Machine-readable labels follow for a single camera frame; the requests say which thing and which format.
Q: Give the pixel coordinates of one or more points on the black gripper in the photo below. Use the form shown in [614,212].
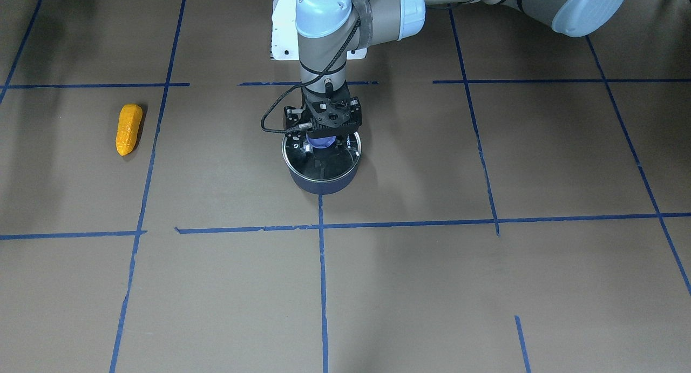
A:
[291,119]

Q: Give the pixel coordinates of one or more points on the glass pot lid blue knob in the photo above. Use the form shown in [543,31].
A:
[322,157]

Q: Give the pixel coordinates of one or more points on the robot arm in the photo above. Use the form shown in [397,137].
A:
[384,21]

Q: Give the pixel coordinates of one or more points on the yellow toy corn cob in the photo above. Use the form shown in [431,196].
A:
[129,122]

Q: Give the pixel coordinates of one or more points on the dark blue saucepan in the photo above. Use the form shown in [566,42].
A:
[322,178]

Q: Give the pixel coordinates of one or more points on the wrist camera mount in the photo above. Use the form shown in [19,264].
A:
[332,115]

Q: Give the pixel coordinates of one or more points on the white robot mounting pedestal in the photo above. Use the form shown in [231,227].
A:
[314,31]

